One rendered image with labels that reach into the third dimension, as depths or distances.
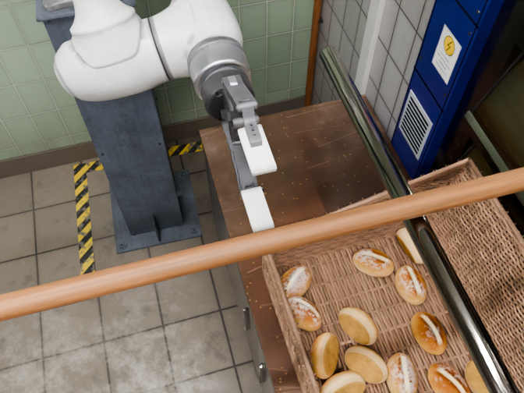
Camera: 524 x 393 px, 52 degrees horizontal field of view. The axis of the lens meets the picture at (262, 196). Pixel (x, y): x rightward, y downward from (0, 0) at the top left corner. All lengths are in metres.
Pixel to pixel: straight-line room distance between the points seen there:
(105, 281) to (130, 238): 1.43
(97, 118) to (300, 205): 0.61
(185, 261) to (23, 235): 1.62
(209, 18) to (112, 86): 0.18
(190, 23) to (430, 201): 0.43
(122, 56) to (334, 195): 0.78
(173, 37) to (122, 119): 0.75
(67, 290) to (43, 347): 1.35
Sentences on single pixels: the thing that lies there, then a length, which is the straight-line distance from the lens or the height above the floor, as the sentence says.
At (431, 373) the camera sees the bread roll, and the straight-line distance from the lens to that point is 1.24.
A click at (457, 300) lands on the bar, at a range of 0.69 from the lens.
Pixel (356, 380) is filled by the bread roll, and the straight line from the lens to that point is 1.17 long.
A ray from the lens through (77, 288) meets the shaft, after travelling 0.65.
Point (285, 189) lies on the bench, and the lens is 1.44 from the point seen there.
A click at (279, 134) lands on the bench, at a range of 1.56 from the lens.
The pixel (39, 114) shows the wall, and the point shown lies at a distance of 2.15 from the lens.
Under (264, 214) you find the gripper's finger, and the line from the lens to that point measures 0.75.
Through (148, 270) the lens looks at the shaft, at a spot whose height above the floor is 1.20.
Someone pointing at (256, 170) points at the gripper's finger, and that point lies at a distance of 0.62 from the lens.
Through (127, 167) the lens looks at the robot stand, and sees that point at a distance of 1.74.
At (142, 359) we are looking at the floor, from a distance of 1.89.
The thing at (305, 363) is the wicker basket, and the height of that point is 0.73.
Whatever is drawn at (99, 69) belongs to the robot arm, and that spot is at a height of 1.21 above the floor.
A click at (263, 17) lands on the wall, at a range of 2.00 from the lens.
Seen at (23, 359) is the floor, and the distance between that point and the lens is 2.01.
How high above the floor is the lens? 1.77
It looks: 56 degrees down
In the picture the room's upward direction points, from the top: straight up
